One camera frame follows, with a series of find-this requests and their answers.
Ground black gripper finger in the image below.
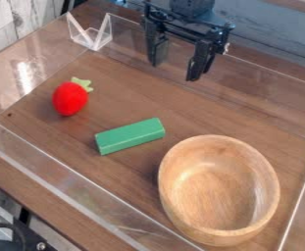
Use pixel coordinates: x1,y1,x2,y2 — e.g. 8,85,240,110
186,40,214,81
145,20,169,67

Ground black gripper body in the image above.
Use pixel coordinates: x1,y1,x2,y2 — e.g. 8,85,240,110
145,1,236,55

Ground red toy strawberry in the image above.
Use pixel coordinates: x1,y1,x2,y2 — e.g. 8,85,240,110
52,77,92,117

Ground green rectangular block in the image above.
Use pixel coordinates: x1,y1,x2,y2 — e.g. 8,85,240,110
94,118,165,155

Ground wooden bowl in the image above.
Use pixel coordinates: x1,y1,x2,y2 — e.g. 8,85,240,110
157,134,280,247

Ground black clamp under table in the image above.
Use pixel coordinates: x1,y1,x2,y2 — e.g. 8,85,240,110
0,212,58,251

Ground clear acrylic corner bracket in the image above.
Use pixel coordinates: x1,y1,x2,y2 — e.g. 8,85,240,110
66,13,113,51

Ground clear acrylic back wall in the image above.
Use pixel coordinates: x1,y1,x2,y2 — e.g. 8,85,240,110
109,15,305,137

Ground clear acrylic wall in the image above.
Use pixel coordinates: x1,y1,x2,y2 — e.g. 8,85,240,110
0,113,204,251
109,15,305,137

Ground clear acrylic front wall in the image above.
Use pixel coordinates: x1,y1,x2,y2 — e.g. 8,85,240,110
0,113,204,251

